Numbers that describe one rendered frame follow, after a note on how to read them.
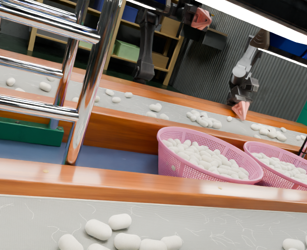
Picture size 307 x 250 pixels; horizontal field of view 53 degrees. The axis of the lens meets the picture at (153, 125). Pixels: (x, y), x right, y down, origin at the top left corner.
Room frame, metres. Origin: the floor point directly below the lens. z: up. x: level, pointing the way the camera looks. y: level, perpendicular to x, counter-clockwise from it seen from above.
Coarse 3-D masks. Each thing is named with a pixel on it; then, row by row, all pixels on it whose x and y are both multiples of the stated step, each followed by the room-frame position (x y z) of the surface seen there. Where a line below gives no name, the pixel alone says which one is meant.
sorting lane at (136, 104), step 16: (0, 80) 0.78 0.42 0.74; (16, 80) 0.82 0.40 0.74; (32, 80) 0.87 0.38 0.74; (48, 80) 0.93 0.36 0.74; (48, 96) 0.78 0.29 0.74; (112, 96) 1.01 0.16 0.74; (128, 112) 0.89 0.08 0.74; (144, 112) 0.95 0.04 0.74; (160, 112) 1.02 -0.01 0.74; (176, 112) 1.09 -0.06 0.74; (208, 112) 1.29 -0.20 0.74; (224, 128) 1.10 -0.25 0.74; (240, 128) 1.19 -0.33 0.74
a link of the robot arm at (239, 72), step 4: (240, 64) 1.39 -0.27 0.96; (236, 68) 1.38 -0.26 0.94; (240, 68) 1.38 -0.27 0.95; (244, 68) 1.38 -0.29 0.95; (232, 72) 1.37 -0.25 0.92; (236, 72) 1.36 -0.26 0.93; (240, 72) 1.36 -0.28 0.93; (244, 72) 1.36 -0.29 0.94; (232, 76) 1.37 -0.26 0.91; (236, 76) 1.35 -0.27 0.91; (240, 76) 1.35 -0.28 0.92; (244, 76) 1.36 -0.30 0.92; (248, 76) 1.45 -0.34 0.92; (232, 80) 1.39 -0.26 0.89; (236, 80) 1.37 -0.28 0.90; (240, 80) 1.37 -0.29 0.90; (244, 80) 1.45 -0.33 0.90; (236, 84) 1.39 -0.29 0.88
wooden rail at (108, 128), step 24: (24, 96) 0.65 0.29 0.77; (24, 120) 0.64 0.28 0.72; (48, 120) 0.67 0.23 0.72; (96, 120) 0.72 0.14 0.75; (120, 120) 0.74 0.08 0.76; (144, 120) 0.79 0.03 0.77; (96, 144) 0.72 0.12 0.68; (120, 144) 0.75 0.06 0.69; (144, 144) 0.78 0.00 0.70; (216, 144) 0.89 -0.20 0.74; (240, 144) 0.93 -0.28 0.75; (288, 144) 1.09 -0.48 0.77
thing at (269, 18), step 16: (224, 0) 0.30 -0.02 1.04; (240, 0) 0.29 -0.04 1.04; (256, 0) 0.30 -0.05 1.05; (272, 0) 0.31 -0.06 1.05; (288, 0) 0.32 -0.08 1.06; (304, 0) 0.33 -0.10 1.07; (272, 16) 0.31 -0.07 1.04; (288, 16) 0.32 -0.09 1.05; (304, 16) 0.33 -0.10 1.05; (304, 32) 0.33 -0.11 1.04
